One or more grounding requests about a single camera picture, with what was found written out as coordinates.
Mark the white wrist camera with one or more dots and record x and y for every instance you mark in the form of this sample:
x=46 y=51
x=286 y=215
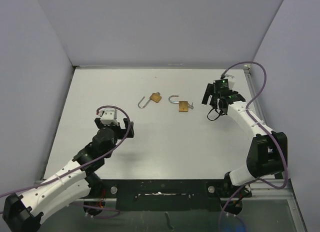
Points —
x=230 y=79
x=108 y=116

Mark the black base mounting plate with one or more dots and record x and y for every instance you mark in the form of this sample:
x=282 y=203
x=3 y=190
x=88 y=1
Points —
x=164 y=195

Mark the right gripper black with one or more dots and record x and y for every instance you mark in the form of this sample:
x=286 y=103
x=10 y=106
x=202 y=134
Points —
x=210 y=91

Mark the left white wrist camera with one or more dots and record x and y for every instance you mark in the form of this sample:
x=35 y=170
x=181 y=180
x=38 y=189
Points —
x=108 y=116

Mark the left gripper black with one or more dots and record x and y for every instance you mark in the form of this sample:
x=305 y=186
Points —
x=123 y=132

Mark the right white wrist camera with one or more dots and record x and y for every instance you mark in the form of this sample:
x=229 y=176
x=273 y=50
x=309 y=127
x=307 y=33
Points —
x=230 y=79

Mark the brass padlock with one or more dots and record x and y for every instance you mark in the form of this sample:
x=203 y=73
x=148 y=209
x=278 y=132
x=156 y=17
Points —
x=155 y=97
x=183 y=106

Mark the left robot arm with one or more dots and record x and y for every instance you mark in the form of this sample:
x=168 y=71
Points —
x=26 y=209

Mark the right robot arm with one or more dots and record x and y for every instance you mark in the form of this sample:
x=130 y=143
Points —
x=268 y=150

